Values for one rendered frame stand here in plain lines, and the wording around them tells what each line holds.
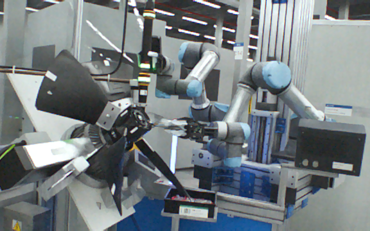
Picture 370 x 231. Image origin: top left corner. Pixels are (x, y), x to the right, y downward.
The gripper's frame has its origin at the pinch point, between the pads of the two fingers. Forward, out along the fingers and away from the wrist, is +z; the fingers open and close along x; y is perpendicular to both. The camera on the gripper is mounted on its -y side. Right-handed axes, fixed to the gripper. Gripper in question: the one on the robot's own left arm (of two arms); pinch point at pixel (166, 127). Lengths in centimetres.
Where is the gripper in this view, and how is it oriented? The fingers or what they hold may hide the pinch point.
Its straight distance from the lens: 141.8
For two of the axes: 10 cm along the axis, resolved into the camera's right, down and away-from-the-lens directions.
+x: -1.0, 9.8, 1.7
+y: 2.6, 2.0, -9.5
